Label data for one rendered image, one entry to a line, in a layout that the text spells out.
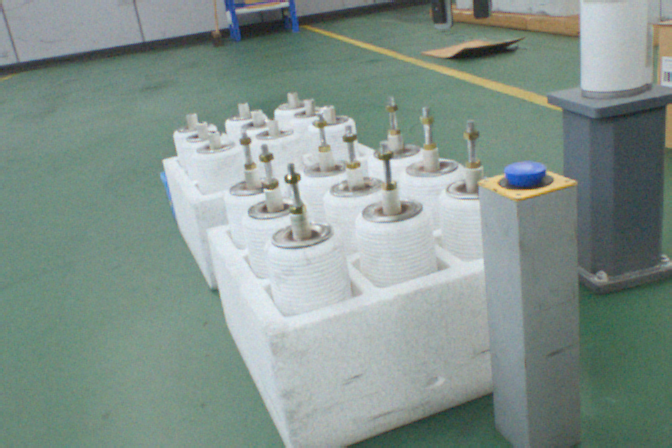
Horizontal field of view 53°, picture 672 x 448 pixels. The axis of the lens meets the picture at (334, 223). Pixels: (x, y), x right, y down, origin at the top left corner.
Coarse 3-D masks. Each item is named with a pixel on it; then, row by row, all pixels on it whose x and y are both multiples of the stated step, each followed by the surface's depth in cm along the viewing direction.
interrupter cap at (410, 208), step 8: (400, 200) 86; (408, 200) 85; (368, 208) 85; (376, 208) 85; (408, 208) 83; (416, 208) 83; (368, 216) 82; (376, 216) 82; (384, 216) 82; (392, 216) 81; (400, 216) 81; (408, 216) 80
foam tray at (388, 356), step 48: (240, 288) 86; (384, 288) 80; (432, 288) 79; (480, 288) 82; (240, 336) 100; (288, 336) 75; (336, 336) 77; (384, 336) 79; (432, 336) 82; (480, 336) 84; (288, 384) 76; (336, 384) 79; (384, 384) 81; (432, 384) 84; (480, 384) 86; (288, 432) 79; (336, 432) 81
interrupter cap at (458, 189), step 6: (462, 180) 90; (450, 186) 88; (456, 186) 88; (462, 186) 88; (450, 192) 86; (456, 192) 86; (462, 192) 86; (468, 192) 86; (474, 192) 86; (456, 198) 84; (462, 198) 84; (468, 198) 83; (474, 198) 83
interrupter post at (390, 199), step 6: (384, 192) 82; (390, 192) 81; (396, 192) 82; (384, 198) 82; (390, 198) 82; (396, 198) 82; (384, 204) 82; (390, 204) 82; (396, 204) 82; (384, 210) 83; (390, 210) 82; (396, 210) 82
